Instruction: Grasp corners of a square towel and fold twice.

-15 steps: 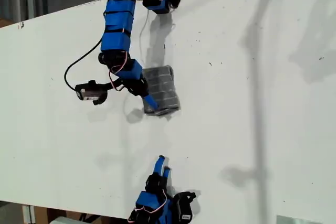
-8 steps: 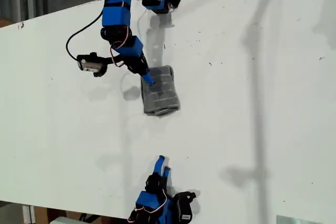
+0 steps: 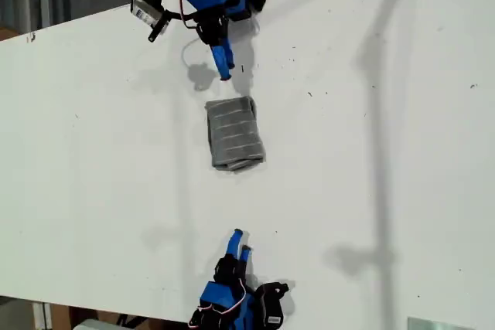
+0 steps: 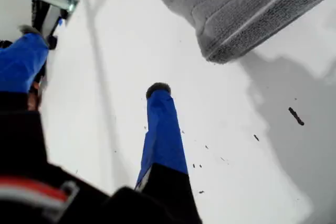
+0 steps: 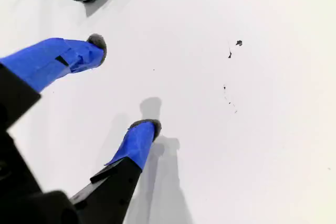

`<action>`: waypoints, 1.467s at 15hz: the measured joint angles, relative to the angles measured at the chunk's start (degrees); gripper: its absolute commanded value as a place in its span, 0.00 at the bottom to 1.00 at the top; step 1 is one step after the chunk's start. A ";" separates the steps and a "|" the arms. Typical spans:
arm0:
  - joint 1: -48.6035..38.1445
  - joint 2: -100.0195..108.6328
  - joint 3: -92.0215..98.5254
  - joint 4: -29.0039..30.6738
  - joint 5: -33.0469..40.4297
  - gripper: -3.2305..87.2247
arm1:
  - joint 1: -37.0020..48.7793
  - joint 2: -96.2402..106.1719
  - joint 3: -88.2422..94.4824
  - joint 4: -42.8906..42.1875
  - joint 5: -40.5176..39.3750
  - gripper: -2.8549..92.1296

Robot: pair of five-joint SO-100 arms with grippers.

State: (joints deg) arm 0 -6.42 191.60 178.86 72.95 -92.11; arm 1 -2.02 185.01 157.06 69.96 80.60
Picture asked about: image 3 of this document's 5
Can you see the grey striped square towel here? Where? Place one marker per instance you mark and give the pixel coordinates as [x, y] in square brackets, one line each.
[236, 133]

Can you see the white container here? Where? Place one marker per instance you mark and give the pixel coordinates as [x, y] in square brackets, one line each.
[94, 325]

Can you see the white table leg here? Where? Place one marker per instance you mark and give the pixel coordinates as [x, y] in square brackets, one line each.
[41, 315]

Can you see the camera black stalk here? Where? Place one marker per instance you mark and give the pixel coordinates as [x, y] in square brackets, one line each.
[160, 26]

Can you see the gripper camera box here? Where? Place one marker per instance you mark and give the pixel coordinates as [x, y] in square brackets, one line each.
[146, 9]
[270, 305]

